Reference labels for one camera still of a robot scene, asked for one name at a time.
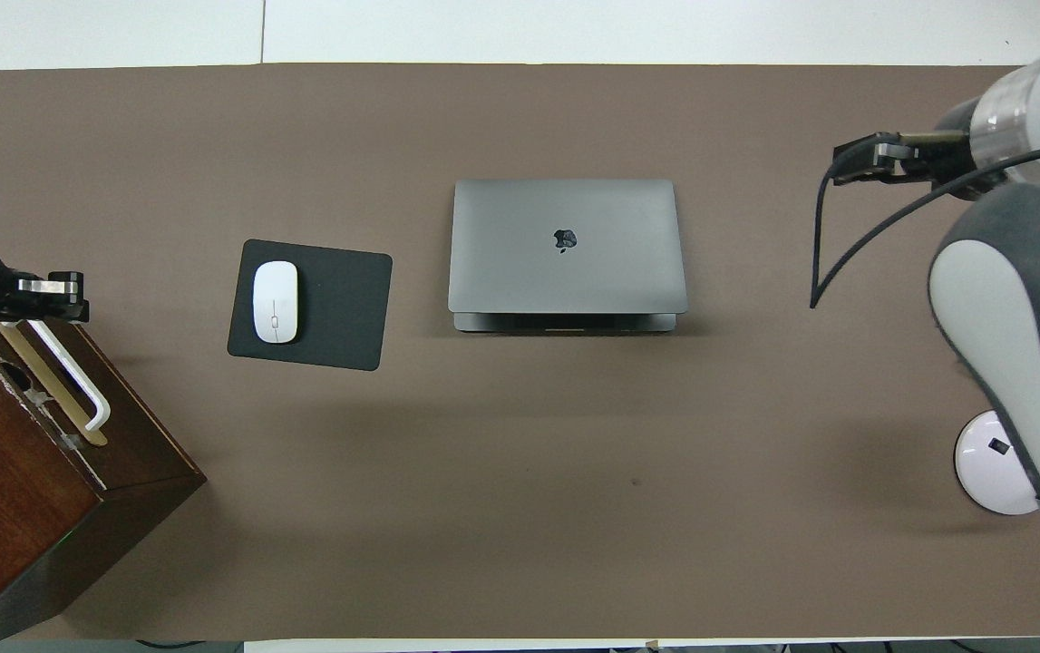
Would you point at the black mouse pad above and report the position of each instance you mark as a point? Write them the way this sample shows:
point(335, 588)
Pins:
point(338, 308)

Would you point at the large brown table mat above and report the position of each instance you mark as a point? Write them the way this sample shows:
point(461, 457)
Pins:
point(574, 544)

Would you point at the white desk lamp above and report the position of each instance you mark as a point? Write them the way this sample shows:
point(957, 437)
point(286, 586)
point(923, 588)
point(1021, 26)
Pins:
point(991, 462)

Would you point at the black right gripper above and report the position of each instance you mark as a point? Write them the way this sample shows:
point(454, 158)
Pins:
point(959, 159)

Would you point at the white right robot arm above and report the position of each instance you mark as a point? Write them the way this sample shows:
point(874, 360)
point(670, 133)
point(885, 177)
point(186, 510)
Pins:
point(1018, 299)

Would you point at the grey aluminium laptop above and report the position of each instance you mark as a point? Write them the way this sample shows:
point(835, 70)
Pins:
point(520, 263)

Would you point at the white computer mouse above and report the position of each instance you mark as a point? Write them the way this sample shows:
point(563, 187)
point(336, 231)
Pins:
point(276, 299)

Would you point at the dark brown wooden box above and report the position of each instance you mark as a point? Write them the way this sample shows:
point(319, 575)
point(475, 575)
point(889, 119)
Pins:
point(12, 490)

